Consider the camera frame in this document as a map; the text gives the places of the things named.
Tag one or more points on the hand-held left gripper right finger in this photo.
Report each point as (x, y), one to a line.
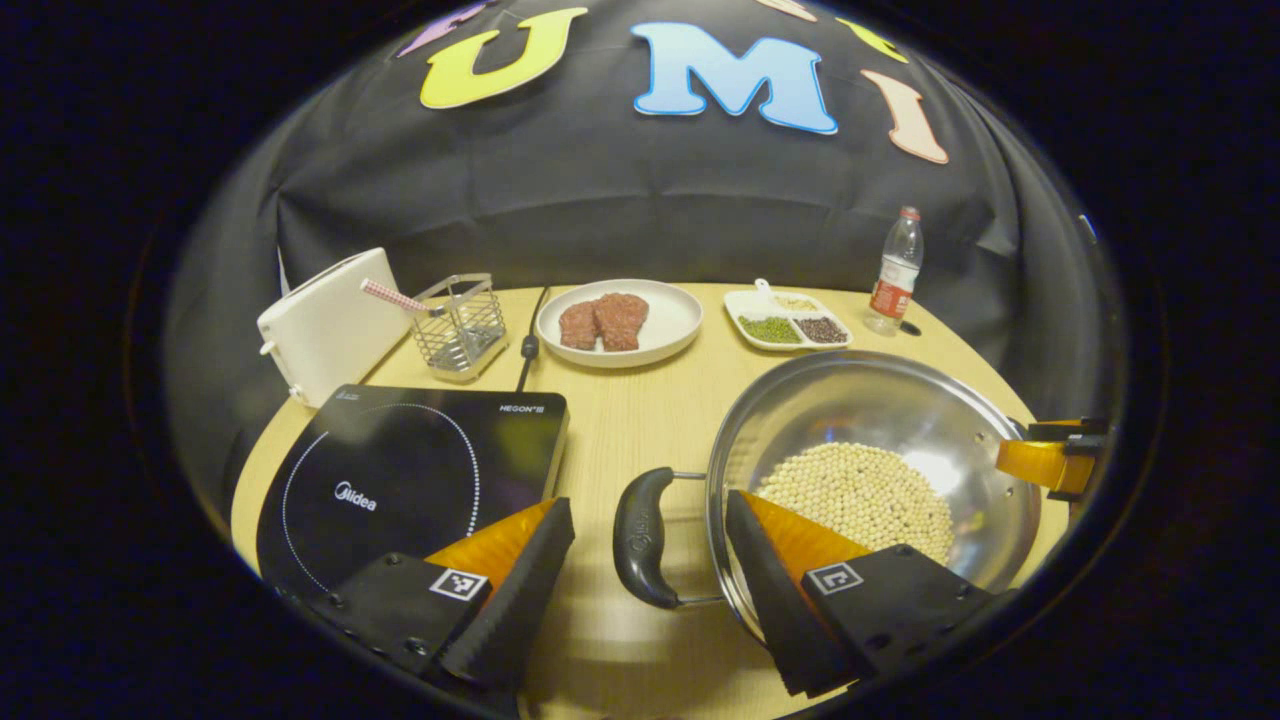
(775, 600)

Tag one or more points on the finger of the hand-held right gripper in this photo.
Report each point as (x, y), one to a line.
(1045, 465)
(1070, 430)

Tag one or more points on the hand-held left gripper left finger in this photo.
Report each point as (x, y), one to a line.
(525, 600)

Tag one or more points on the black induction cooktop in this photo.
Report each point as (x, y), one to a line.
(400, 470)

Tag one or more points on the stainless steel pot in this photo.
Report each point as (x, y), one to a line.
(850, 400)

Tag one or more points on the pile of soybeans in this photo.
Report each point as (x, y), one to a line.
(860, 490)

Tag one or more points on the clear plastic water bottle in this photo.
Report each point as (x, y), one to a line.
(893, 285)

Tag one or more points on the white divided bean dish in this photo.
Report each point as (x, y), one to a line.
(785, 325)

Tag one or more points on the brown meat patty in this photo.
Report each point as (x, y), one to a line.
(622, 320)
(578, 325)

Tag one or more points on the white round plate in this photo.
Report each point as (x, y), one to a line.
(670, 315)

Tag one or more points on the red white striped straw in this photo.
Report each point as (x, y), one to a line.
(395, 297)

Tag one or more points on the white toaster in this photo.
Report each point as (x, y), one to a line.
(330, 330)

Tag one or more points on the black backdrop cloth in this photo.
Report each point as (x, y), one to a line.
(600, 200)

